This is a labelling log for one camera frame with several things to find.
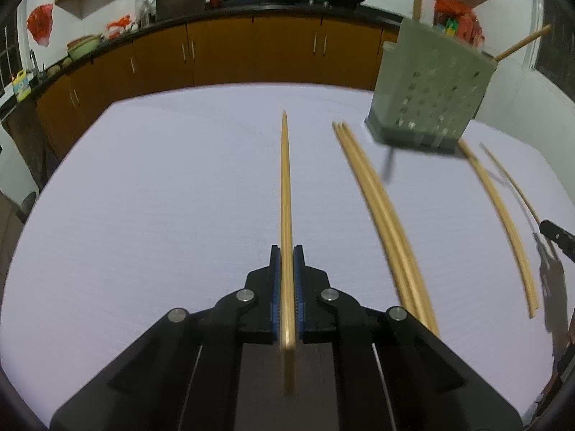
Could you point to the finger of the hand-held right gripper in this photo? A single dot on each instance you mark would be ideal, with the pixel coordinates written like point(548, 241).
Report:
point(559, 235)

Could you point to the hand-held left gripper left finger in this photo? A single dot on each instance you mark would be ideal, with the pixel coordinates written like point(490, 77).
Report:
point(275, 287)

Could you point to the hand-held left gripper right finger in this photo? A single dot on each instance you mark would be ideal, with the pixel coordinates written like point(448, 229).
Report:
point(300, 287)

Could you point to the long wooden chopstick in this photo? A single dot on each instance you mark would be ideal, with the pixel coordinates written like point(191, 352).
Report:
point(400, 233)
point(523, 42)
point(390, 233)
point(381, 233)
point(285, 188)
point(507, 224)
point(512, 182)

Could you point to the grey perforated utensil holder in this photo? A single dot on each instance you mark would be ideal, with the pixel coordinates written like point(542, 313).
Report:
point(431, 81)

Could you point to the dark window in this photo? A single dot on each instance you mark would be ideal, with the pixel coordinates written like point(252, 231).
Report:
point(559, 45)

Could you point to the red packets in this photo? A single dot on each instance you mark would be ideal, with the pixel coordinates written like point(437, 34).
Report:
point(462, 20)

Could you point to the brown lower kitchen cabinets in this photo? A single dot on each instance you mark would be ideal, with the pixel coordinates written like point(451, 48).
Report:
point(224, 54)

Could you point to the dark stool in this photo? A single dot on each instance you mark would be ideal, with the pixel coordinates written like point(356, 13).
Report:
point(26, 206)

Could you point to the black kitchen countertop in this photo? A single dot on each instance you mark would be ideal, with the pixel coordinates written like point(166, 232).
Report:
point(269, 9)

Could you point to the dark cutting board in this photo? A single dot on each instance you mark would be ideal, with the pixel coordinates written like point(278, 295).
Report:
point(180, 0)

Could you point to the red and white bag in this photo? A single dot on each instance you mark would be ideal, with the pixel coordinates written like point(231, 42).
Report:
point(119, 27)

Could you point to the clear plastic bag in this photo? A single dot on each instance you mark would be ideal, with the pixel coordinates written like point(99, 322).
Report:
point(144, 11)

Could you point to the green basin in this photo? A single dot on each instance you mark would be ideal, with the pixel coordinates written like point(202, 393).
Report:
point(83, 47)

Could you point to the yellow detergent jug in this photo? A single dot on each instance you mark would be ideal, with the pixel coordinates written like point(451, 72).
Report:
point(20, 86)

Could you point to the metal faucet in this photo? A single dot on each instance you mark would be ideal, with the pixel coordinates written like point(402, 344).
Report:
point(32, 60)

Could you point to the barred window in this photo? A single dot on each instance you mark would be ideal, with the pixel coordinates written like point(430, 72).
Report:
point(8, 58)

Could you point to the red hanging plastic bag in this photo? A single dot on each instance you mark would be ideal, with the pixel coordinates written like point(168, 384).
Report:
point(40, 22)

